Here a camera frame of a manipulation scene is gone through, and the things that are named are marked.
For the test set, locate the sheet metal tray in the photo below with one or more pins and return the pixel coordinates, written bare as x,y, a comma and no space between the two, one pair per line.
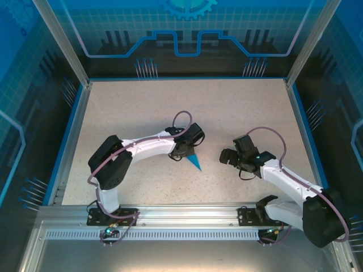
181,258

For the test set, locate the blue paper sheet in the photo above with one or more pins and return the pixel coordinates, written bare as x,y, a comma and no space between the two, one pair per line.
195,163

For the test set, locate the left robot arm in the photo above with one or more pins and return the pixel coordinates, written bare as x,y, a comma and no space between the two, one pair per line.
150,146

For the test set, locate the small lit connector board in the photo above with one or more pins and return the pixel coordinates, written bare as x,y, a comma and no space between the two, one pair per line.
273,231
110,230

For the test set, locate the aluminium frame post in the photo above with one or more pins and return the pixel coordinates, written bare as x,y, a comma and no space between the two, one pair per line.
311,42
64,42

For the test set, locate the aluminium side rail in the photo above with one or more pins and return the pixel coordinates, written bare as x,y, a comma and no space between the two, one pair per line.
298,113
80,113

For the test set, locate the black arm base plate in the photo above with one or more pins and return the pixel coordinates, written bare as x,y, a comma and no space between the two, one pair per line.
130,218
245,216

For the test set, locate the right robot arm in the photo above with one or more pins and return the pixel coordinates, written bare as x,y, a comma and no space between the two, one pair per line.
286,181

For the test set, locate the aluminium frame cross rail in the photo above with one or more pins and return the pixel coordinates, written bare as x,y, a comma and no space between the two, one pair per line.
187,215

